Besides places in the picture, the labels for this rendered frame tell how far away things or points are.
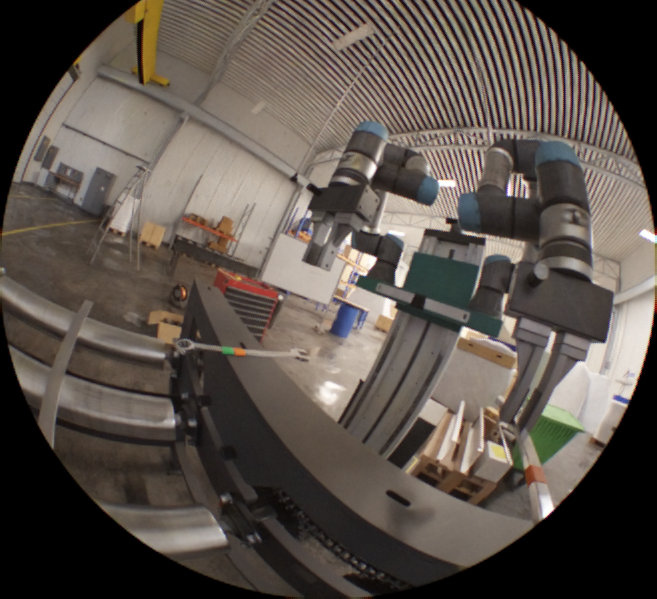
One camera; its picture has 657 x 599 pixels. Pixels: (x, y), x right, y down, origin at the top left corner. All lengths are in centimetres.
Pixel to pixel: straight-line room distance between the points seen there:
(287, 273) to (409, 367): 408
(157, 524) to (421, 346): 107
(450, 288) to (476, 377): 262
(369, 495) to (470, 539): 12
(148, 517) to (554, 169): 70
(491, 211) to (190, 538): 69
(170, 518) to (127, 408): 26
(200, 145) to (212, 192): 246
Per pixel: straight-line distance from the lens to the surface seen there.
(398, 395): 109
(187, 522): 43
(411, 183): 49
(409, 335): 104
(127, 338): 78
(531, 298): 22
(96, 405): 57
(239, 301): 238
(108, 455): 154
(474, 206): 37
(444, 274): 96
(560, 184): 28
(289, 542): 42
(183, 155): 1050
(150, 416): 56
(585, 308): 25
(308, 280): 489
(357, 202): 32
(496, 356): 343
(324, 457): 23
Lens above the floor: 133
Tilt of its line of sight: 3 degrees up
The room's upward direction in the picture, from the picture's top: 22 degrees clockwise
